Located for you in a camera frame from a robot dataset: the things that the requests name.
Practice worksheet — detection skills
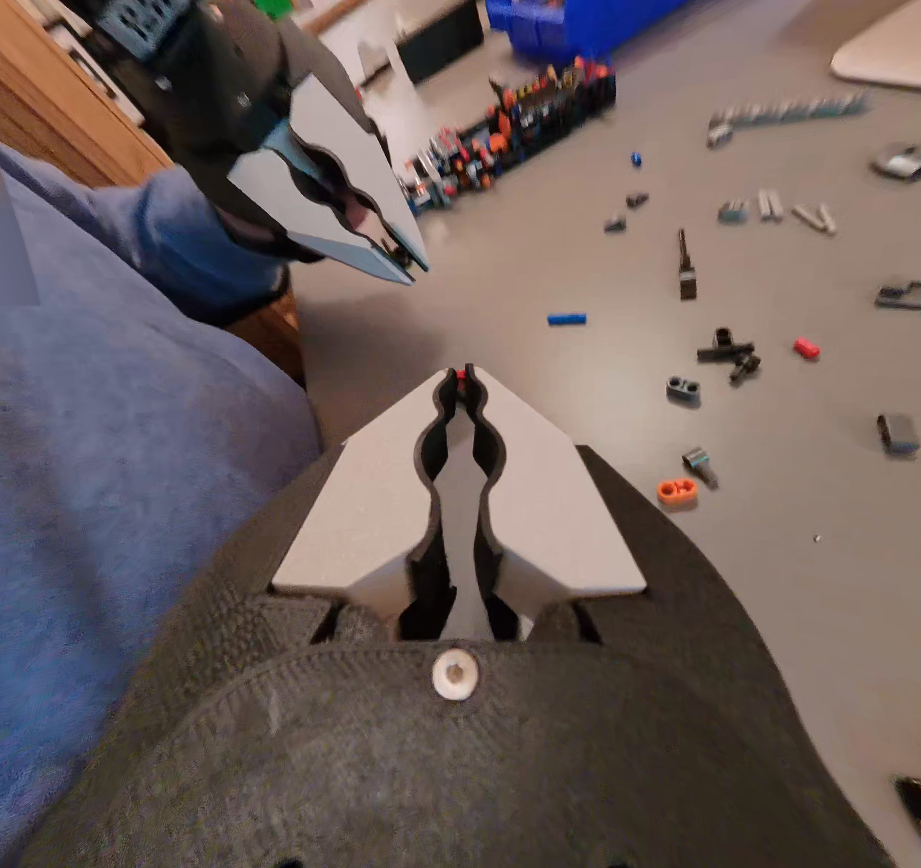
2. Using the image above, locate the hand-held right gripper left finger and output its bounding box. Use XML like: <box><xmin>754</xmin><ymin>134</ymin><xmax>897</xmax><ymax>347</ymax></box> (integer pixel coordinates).
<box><xmin>271</xmin><ymin>369</ymin><xmax>457</xmax><ymax>640</ymax></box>

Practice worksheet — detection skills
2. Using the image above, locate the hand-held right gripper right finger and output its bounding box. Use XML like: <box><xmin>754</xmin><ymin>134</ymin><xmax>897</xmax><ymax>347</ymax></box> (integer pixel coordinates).
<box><xmin>468</xmin><ymin>366</ymin><xmax>648</xmax><ymax>640</ymax></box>

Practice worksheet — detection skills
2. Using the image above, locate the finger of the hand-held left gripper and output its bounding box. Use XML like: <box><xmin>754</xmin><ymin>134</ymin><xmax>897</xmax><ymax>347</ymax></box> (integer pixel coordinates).
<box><xmin>225</xmin><ymin>149</ymin><xmax>418</xmax><ymax>286</ymax></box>
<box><xmin>286</xmin><ymin>74</ymin><xmax>432</xmax><ymax>275</ymax></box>

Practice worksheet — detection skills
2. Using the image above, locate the person's left forearm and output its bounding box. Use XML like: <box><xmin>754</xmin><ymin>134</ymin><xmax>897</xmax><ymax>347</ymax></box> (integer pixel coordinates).
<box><xmin>0</xmin><ymin>143</ymin><xmax>290</xmax><ymax>324</ymax></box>

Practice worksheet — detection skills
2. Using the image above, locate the black lego technic chassis model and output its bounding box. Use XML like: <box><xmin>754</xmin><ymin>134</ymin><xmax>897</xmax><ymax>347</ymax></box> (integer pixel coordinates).
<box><xmin>405</xmin><ymin>57</ymin><xmax>618</xmax><ymax>212</ymax></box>

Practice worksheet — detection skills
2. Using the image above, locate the black lego cross connector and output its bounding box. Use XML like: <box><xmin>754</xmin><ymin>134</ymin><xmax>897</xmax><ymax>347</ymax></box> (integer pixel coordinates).
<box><xmin>696</xmin><ymin>326</ymin><xmax>756</xmax><ymax>364</ymax></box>

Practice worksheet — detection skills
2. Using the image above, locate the black lego axle piece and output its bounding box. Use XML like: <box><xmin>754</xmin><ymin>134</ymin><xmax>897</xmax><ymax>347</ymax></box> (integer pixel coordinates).
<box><xmin>675</xmin><ymin>228</ymin><xmax>698</xmax><ymax>301</ymax></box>

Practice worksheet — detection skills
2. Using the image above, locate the grey lego block connector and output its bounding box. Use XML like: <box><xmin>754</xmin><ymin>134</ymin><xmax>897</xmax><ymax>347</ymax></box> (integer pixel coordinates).
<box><xmin>875</xmin><ymin>414</ymin><xmax>921</xmax><ymax>456</ymax></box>

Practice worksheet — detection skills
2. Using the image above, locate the long grey lego beam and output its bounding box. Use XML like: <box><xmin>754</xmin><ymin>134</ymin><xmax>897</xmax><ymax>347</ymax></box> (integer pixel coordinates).
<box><xmin>708</xmin><ymin>93</ymin><xmax>869</xmax><ymax>133</ymax></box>

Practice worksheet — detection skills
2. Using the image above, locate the dark grey flat lego piece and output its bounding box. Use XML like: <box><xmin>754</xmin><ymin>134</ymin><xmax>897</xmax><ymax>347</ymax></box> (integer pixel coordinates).
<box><xmin>869</xmin><ymin>143</ymin><xmax>921</xmax><ymax>183</ymax></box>

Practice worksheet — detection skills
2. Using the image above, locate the wooden slatted partition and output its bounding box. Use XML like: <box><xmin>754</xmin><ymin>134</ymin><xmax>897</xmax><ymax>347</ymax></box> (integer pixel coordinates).
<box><xmin>0</xmin><ymin>0</ymin><xmax>174</xmax><ymax>189</ymax></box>

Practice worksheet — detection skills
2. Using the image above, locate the white lamp base plate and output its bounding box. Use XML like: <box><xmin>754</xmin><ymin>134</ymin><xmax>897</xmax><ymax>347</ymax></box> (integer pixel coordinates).
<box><xmin>829</xmin><ymin>0</ymin><xmax>921</xmax><ymax>90</ymax></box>

